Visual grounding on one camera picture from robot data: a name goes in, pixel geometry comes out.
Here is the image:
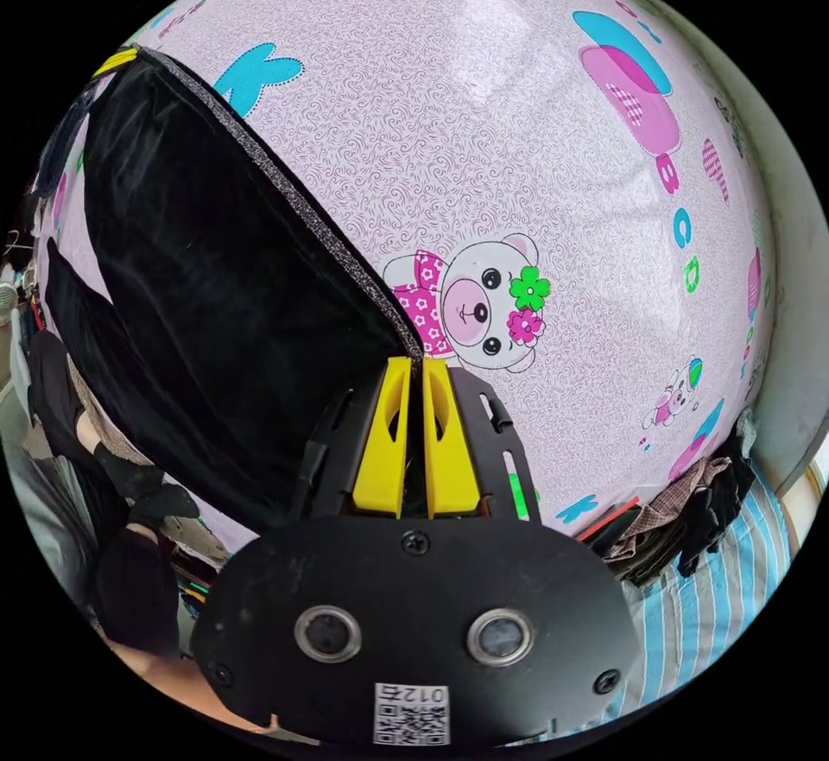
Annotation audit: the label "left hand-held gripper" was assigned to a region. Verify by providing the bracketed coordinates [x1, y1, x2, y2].
[33, 44, 142, 200]

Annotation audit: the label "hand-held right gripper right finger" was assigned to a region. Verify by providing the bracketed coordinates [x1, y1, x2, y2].
[421, 358, 483, 518]

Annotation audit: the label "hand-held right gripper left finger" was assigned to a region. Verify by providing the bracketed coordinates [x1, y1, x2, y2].
[351, 356, 412, 514]

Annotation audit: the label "black pants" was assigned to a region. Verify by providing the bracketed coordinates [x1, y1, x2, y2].
[43, 47, 423, 530]

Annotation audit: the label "person's right hand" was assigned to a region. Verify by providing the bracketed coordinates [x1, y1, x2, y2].
[106, 638, 281, 738]

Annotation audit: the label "pile of clothes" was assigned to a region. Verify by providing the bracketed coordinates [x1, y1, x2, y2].
[582, 414, 760, 584]

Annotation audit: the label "person's body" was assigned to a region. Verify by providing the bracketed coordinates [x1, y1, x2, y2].
[25, 330, 202, 660]

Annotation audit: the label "blue white striped cloth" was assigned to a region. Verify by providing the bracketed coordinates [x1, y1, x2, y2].
[611, 460, 807, 720]

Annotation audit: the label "bed with pink printed sheet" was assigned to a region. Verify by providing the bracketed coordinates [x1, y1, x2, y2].
[35, 0, 778, 555]

